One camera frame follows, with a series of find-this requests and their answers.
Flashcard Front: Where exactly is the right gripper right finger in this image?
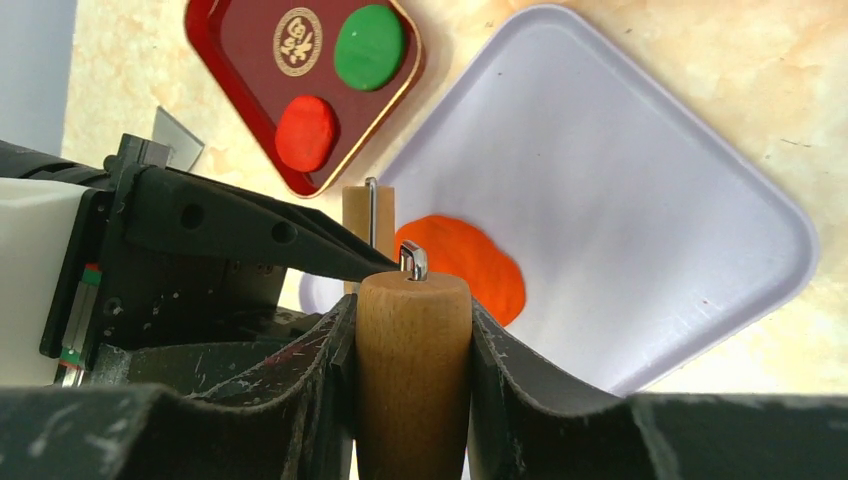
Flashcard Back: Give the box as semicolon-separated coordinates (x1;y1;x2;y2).
468;305;847;479

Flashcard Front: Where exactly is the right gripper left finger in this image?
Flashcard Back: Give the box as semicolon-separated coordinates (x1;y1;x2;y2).
1;295;356;479

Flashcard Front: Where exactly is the dark red lacquer tray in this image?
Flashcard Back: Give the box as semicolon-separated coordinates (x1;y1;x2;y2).
184;1;425;198

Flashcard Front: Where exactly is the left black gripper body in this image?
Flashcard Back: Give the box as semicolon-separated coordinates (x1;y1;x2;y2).
1;135;318;388

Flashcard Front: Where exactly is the orange-red dough lump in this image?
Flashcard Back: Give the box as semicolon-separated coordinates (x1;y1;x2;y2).
395;215;526;327

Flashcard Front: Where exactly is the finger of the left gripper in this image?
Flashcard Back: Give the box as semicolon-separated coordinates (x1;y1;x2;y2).
122;165;399;282

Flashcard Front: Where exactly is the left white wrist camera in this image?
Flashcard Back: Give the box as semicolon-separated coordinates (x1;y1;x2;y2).
1;178;86;387

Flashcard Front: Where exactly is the red dough disc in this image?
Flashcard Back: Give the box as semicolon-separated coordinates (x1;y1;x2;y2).
274;95;338;173

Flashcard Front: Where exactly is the lavender plastic cutting board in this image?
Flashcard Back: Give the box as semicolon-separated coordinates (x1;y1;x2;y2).
298;3;821;480

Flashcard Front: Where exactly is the wooden double-ended dough roller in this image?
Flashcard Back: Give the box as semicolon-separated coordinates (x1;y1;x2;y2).
341;176;474;480

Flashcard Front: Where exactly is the green dough disc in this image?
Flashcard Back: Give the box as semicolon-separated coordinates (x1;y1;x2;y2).
334;4;406;92

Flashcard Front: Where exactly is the metal scraper wooden handle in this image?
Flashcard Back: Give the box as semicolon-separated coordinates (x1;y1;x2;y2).
152;106;205;172

